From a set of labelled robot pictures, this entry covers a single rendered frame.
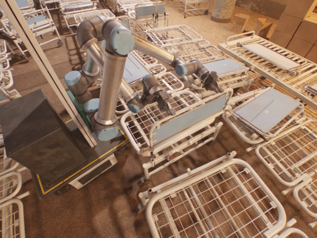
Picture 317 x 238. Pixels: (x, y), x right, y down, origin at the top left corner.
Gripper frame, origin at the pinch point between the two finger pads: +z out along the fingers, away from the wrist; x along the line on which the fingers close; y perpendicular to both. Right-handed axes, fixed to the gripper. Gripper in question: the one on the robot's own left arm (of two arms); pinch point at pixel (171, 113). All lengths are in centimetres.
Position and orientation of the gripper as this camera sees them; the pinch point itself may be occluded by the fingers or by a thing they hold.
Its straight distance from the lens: 96.0
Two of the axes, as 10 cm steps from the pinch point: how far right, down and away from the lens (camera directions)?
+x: -0.9, 5.1, 8.5
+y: 8.6, -3.9, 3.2
